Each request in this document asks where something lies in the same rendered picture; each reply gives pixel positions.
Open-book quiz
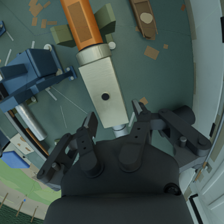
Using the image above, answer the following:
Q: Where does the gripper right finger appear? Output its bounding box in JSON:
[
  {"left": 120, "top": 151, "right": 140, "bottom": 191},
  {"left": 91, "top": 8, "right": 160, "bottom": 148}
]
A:
[{"left": 118, "top": 99, "right": 212, "bottom": 174}]

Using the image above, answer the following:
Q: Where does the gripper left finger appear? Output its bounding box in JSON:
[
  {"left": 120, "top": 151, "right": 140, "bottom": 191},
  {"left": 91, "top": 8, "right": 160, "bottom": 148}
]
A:
[{"left": 36, "top": 111, "right": 105, "bottom": 192}]

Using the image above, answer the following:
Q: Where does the silver auger stub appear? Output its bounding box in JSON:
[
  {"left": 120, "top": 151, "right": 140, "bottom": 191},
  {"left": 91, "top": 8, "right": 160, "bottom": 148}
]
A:
[{"left": 112, "top": 124, "right": 129, "bottom": 139}]

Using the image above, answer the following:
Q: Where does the orange thin rod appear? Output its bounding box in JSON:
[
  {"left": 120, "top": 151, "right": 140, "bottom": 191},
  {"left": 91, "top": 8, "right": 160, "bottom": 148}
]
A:
[{"left": 25, "top": 128, "right": 50, "bottom": 157}]

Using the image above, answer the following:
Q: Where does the silver auger tube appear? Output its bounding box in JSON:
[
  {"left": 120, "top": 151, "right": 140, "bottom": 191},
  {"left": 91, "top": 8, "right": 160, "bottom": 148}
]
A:
[{"left": 15, "top": 102, "right": 48, "bottom": 142}]

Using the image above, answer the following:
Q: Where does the orange extension rod silver yoke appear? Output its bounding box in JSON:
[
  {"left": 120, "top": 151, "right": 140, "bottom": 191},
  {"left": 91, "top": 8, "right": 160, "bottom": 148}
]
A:
[{"left": 60, "top": 0, "right": 129, "bottom": 129}]

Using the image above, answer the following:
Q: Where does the dark blue vise yoke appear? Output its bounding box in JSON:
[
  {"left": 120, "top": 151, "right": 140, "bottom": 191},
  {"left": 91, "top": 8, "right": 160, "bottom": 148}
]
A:
[{"left": 0, "top": 70, "right": 76, "bottom": 113}]

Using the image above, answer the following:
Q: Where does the blue vise body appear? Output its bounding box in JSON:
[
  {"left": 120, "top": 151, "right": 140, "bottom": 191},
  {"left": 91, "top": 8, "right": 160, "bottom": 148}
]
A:
[{"left": 0, "top": 48, "right": 78, "bottom": 113}]

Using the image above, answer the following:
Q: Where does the dark blue vise bar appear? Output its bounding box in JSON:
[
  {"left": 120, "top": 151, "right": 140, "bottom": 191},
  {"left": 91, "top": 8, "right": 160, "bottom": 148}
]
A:
[{"left": 0, "top": 63, "right": 29, "bottom": 80}]

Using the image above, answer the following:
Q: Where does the olive green cradle block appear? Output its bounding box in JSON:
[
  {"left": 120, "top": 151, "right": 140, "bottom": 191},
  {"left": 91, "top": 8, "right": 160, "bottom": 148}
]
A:
[{"left": 50, "top": 3, "right": 116, "bottom": 48}]

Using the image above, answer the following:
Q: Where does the beige stained card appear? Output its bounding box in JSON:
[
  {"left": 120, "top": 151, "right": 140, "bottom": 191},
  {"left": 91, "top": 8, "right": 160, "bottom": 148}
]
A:
[{"left": 10, "top": 133, "right": 35, "bottom": 155}]

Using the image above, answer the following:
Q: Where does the black long bar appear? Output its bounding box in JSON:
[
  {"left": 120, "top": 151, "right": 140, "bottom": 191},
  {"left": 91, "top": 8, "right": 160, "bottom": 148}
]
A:
[{"left": 4, "top": 110, "right": 50, "bottom": 162}]

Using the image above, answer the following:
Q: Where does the blue flat box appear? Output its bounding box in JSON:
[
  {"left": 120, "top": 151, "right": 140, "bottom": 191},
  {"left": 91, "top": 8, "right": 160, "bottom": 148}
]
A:
[{"left": 0, "top": 151, "right": 31, "bottom": 169}]

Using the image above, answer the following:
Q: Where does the wooden stake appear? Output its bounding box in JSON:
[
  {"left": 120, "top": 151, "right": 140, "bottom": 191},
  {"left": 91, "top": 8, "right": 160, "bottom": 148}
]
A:
[
  {"left": 30, "top": 206, "right": 39, "bottom": 223},
  {"left": 15, "top": 201, "right": 24, "bottom": 218},
  {"left": 0, "top": 192, "right": 9, "bottom": 209}
]

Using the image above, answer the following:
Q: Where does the white panelled cabinet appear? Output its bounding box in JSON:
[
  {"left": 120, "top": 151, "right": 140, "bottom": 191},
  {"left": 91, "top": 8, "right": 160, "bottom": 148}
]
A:
[{"left": 183, "top": 0, "right": 224, "bottom": 224}]

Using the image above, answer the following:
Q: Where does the beige round disc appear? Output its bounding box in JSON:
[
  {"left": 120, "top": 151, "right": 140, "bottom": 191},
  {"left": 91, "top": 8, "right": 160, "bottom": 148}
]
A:
[{"left": 139, "top": 12, "right": 153, "bottom": 24}]

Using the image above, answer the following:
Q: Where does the brown wooden tray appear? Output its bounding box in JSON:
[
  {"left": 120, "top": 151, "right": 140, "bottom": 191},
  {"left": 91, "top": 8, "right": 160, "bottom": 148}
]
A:
[{"left": 129, "top": 0, "right": 158, "bottom": 40}]

